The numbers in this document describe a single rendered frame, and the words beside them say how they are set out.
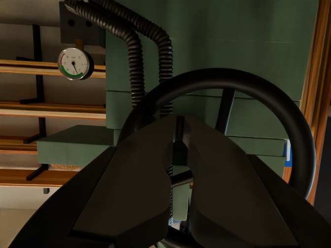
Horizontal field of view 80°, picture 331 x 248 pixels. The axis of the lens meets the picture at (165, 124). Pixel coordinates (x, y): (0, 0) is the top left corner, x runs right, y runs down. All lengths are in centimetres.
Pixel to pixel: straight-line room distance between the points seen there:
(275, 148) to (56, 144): 52
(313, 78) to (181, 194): 165
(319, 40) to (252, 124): 151
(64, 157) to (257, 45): 51
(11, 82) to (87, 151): 306
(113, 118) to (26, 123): 305
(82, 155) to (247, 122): 40
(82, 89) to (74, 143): 258
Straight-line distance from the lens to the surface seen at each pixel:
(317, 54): 193
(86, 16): 40
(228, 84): 28
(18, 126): 357
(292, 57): 52
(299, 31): 54
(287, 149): 144
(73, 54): 44
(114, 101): 48
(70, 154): 54
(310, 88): 194
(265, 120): 51
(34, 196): 386
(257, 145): 51
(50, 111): 266
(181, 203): 43
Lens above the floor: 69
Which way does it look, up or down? 11 degrees up
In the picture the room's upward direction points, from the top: 177 degrees counter-clockwise
